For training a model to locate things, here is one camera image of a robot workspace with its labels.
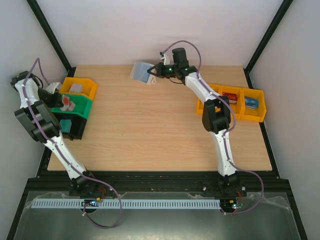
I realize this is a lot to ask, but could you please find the yellow bin with blue cards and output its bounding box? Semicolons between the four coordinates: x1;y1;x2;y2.
241;88;267;123

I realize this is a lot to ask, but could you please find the right black frame post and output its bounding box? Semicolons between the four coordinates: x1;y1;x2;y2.
244;0;294;76

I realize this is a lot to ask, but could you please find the yellow bin with red cards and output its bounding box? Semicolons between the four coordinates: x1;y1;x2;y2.
219;85;245;119

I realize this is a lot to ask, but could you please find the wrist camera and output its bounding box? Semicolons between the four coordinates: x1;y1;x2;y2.
45;82;62;94
159;51;171;66

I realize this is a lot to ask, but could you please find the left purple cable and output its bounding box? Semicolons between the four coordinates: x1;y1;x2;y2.
23;57;124;230

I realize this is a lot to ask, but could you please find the white card holder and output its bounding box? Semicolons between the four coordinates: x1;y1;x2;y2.
129;61;157;85

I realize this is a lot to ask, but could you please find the purple cable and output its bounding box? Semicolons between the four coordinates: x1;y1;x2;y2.
23;57;124;230
162;40;265;216

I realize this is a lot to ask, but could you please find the teal holder in black bin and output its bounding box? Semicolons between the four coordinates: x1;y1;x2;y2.
59;119;72;134

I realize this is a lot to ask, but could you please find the white slotted cable duct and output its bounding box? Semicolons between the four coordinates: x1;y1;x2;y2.
29;198;221;210

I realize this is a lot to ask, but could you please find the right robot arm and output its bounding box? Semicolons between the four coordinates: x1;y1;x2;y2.
147;47;240;196

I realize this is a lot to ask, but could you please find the left black frame post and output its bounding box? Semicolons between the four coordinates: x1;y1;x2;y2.
26;0;76;77

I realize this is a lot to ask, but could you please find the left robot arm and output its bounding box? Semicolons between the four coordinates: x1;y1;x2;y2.
10;71;99;197

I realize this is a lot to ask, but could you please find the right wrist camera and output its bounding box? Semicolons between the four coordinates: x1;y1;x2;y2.
159;51;171;66

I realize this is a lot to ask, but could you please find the black frame post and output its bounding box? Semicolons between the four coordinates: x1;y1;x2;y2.
26;0;76;77
244;0;294;76

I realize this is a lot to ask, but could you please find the yellow bin far left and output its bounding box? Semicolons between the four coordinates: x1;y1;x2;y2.
59;77;98;101

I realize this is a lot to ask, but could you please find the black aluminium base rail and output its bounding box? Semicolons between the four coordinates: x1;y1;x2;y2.
24;171;292;199

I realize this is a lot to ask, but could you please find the grey holder in yellow bin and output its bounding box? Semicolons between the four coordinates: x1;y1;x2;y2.
68;83;84;93

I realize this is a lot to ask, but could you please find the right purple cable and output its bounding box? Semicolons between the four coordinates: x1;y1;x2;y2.
162;40;265;216

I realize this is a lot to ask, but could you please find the yellow bin with black cards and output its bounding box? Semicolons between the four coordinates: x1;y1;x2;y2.
196;83;221;114

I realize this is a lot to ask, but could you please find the blue card stack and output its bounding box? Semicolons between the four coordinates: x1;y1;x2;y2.
244;96;259;110

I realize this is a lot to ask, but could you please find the red card stack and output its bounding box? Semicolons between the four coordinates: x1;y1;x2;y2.
222;92;238;105

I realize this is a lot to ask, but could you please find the green bin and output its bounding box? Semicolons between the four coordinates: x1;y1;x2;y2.
51;94;93;119

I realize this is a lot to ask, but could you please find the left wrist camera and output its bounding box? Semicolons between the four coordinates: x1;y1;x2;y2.
45;82;62;94

